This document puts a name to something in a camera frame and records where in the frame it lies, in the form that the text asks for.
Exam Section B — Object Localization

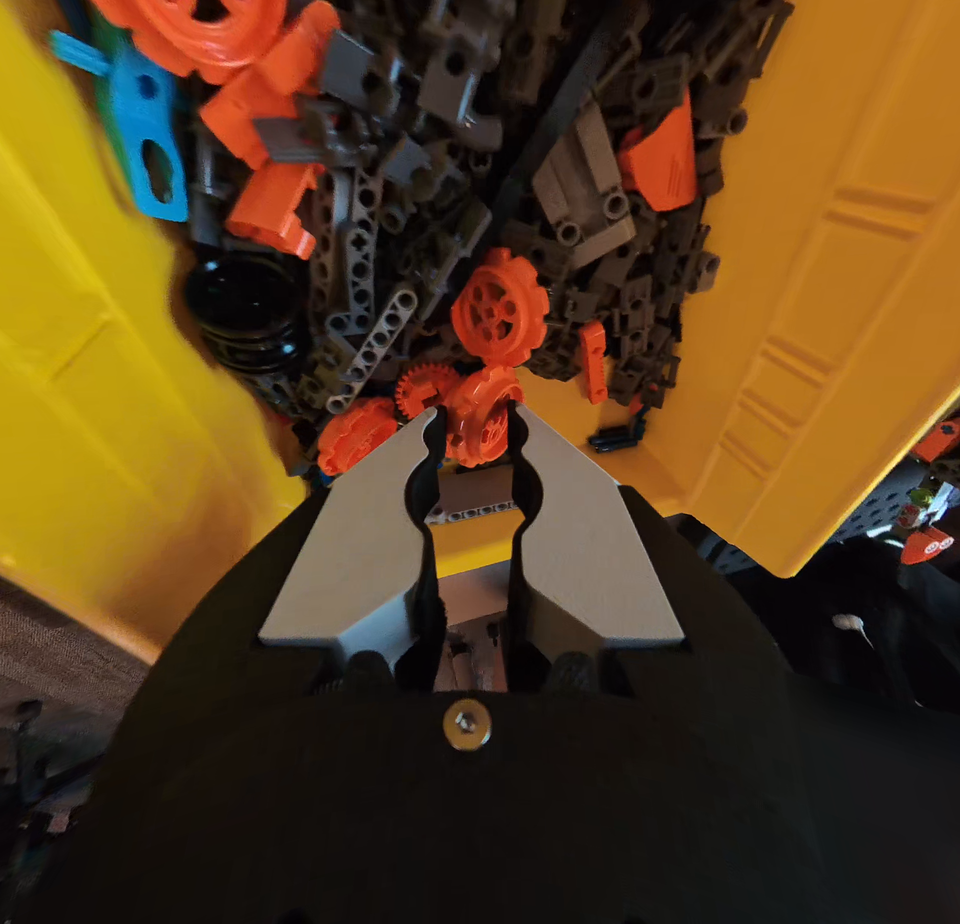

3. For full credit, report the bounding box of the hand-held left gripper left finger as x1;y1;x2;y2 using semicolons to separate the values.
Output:
258;406;449;688

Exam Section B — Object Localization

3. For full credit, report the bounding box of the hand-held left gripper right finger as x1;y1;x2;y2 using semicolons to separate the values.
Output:
506;402;686;691

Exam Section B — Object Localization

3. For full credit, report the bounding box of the orange connector piece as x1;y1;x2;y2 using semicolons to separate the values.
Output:
579;320;609;405

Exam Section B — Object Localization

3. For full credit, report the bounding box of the yellow plastic bin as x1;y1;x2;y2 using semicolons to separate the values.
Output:
0;0;960;666

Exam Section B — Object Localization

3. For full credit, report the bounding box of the pile of building brick pieces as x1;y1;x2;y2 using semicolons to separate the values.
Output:
45;0;796;527

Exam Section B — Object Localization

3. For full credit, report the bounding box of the orange gear wheel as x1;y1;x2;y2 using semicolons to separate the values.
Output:
450;247;551;367
442;366;525;467
316;397;402;477
67;0;292;85

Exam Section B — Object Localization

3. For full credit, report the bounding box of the small orange gear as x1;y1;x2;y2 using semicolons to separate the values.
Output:
393;363;459;418

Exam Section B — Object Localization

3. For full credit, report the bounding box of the grey long holed beam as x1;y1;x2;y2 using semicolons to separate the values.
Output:
326;288;419;415

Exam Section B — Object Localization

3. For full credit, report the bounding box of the black wheel rim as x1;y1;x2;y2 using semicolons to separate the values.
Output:
183;252;312;373

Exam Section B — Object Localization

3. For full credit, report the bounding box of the black perforated pad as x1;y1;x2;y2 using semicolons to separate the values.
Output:
705;459;960;574

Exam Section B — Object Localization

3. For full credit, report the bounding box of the partly built robot model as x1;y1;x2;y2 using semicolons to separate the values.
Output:
896;414;960;566

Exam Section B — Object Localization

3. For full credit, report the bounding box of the orange striped panel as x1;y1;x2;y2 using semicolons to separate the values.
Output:
618;91;699;212

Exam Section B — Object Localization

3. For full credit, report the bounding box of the blue curved piece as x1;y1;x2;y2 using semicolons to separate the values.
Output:
48;31;190;223

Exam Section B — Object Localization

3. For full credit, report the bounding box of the light grey beam frame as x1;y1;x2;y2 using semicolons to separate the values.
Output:
426;474;520;527

